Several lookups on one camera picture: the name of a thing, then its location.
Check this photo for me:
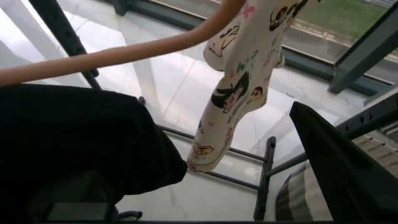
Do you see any black garment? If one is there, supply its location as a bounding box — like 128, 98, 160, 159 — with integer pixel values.
0, 83, 188, 224

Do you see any pink clothes hanger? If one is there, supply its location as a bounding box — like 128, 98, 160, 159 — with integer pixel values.
0, 0, 246, 88

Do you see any cream printed garment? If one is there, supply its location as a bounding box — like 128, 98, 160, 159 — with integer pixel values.
186, 0, 321, 174

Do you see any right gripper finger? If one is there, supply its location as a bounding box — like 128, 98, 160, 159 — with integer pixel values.
289, 101, 398, 223

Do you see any window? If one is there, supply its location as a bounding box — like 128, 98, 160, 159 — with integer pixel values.
102, 0, 398, 98

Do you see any white laundry basket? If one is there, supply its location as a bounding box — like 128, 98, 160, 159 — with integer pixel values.
275, 124, 398, 222

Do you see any black clothes rack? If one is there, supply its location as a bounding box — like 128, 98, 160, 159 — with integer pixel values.
29, 0, 398, 222

